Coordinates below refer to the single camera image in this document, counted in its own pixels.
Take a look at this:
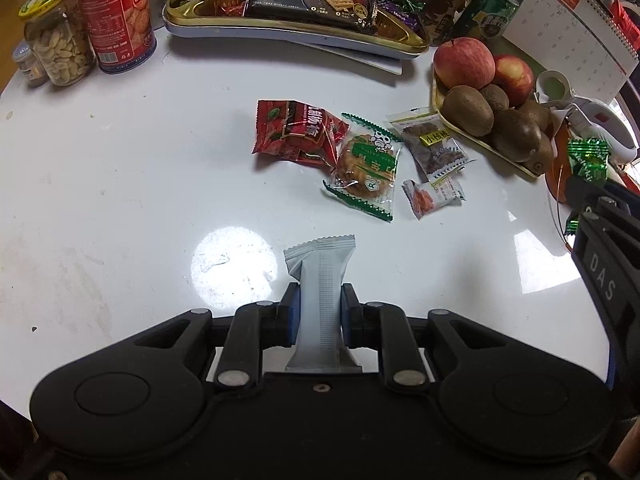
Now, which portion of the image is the brown kiwi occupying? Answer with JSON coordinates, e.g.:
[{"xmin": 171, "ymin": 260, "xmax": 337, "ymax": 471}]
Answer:
[
  {"xmin": 492, "ymin": 109, "xmax": 542, "ymax": 162},
  {"xmin": 442, "ymin": 86, "xmax": 495, "ymax": 137},
  {"xmin": 479, "ymin": 84, "xmax": 511, "ymax": 113},
  {"xmin": 517, "ymin": 99, "xmax": 551, "ymax": 131},
  {"xmin": 530, "ymin": 135, "xmax": 555, "ymax": 176}
]

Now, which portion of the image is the gold tray of snacks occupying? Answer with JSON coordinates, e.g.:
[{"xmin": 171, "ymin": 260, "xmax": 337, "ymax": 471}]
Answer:
[{"xmin": 164, "ymin": 0, "xmax": 430, "ymax": 61}]

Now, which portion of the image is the pile of wrapped candies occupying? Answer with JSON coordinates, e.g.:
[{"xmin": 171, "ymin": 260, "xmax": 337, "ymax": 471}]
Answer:
[{"xmin": 367, "ymin": 0, "xmax": 427, "ymax": 31}]

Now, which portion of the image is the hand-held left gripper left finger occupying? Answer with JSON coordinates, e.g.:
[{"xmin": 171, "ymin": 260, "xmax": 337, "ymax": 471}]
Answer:
[{"xmin": 132, "ymin": 282, "xmax": 302, "ymax": 394}]

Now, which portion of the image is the red tin can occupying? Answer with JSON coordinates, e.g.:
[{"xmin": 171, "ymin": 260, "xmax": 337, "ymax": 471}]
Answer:
[{"xmin": 70, "ymin": 0, "xmax": 157, "ymax": 75}]

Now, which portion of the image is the person's right forearm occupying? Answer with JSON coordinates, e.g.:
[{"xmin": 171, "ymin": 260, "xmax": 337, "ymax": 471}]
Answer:
[{"xmin": 609, "ymin": 410, "xmax": 640, "ymax": 480}]

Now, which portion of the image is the small white orange packet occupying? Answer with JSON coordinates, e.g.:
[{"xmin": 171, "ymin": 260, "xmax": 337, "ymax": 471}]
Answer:
[{"xmin": 402, "ymin": 177, "xmax": 467, "ymax": 220}]

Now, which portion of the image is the green drink can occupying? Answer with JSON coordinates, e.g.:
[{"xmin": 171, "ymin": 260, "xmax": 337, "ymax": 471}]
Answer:
[{"xmin": 452, "ymin": 0, "xmax": 521, "ymax": 43}]

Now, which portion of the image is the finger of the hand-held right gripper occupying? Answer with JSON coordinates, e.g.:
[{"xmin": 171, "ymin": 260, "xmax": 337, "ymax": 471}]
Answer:
[{"xmin": 565, "ymin": 175, "xmax": 613, "ymax": 213}]

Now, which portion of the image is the clear green-edged cookie packet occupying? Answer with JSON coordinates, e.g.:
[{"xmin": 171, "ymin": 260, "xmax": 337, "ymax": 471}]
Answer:
[{"xmin": 322, "ymin": 112, "xmax": 405, "ymax": 223}]

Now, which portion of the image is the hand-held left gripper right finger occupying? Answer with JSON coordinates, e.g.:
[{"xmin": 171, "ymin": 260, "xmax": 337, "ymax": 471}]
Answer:
[{"xmin": 340, "ymin": 284, "xmax": 507, "ymax": 394}]

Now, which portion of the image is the grey-white snack bar packet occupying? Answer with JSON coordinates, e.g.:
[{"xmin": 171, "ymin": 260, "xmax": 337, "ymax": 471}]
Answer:
[{"xmin": 283, "ymin": 234, "xmax": 363, "ymax": 373}]

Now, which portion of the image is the clear dried fruit packet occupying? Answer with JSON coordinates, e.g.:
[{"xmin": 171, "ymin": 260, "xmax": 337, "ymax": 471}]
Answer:
[{"xmin": 387, "ymin": 107, "xmax": 477, "ymax": 183}]

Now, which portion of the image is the green candy packet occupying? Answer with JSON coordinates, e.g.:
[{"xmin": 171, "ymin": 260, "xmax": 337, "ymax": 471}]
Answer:
[{"xmin": 564, "ymin": 137, "xmax": 612, "ymax": 237}]

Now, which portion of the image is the pale red apple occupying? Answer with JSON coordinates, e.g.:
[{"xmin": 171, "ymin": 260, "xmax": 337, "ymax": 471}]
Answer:
[{"xmin": 433, "ymin": 37, "xmax": 496, "ymax": 90}]

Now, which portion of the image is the black cracker packet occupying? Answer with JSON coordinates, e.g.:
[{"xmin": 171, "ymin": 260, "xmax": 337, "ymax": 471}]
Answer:
[{"xmin": 243, "ymin": 0, "xmax": 378, "ymax": 31}]

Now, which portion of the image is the small glass jar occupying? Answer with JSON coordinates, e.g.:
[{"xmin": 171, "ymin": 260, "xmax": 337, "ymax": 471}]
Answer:
[{"xmin": 12, "ymin": 42, "xmax": 50, "ymax": 87}]

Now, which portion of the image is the orange basket with wire handle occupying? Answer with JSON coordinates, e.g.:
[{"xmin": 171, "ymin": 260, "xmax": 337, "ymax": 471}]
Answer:
[{"xmin": 544, "ymin": 120, "xmax": 576, "ymax": 253}]

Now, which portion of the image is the white desk calendar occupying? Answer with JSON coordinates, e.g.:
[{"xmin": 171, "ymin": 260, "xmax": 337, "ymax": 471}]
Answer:
[{"xmin": 502, "ymin": 0, "xmax": 638, "ymax": 106}]

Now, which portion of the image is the red bag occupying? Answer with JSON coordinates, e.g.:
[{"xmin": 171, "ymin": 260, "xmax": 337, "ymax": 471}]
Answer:
[{"xmin": 610, "ymin": 0, "xmax": 640, "ymax": 48}]

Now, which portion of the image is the yellow fruit tray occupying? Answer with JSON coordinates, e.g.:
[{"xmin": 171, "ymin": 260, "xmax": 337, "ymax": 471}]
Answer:
[{"xmin": 431, "ymin": 67, "xmax": 548, "ymax": 181}]

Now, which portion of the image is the dark red apple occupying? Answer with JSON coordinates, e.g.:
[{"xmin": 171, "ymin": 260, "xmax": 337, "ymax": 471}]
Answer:
[{"xmin": 494, "ymin": 55, "xmax": 535, "ymax": 107}]

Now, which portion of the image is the red snack packet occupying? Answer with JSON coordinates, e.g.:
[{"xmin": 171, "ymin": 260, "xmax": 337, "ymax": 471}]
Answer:
[{"xmin": 251, "ymin": 99, "xmax": 350, "ymax": 168}]

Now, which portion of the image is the white plastic device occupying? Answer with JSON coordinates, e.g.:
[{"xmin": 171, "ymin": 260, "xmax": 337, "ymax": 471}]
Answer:
[{"xmin": 536, "ymin": 70, "xmax": 640, "ymax": 161}]

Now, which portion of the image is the brown printed cup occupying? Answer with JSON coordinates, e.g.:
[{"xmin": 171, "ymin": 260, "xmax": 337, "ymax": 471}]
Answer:
[{"xmin": 417, "ymin": 0, "xmax": 481, "ymax": 46}]

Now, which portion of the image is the glass jar of peanuts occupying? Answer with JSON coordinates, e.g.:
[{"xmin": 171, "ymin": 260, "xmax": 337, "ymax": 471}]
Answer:
[{"xmin": 19, "ymin": 0, "xmax": 97, "ymax": 87}]

